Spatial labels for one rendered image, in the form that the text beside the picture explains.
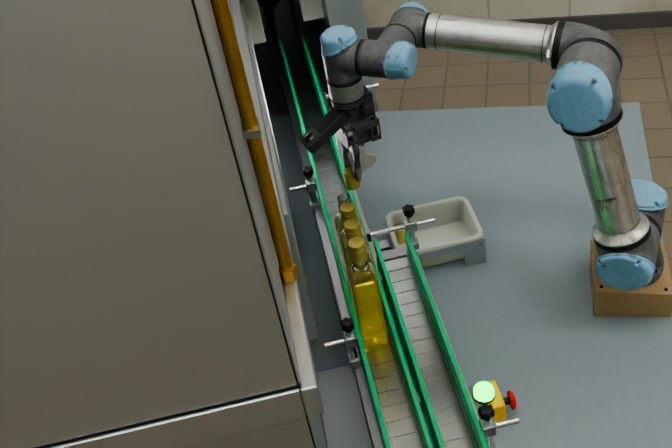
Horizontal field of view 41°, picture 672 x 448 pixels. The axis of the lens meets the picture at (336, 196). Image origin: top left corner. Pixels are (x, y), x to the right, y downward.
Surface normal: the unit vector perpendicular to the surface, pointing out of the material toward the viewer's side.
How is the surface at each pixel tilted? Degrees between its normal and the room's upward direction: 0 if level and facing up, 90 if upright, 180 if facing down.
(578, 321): 0
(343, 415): 0
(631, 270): 98
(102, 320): 90
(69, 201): 90
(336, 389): 0
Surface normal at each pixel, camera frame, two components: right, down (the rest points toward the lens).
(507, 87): -0.15, -0.77
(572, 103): -0.42, 0.52
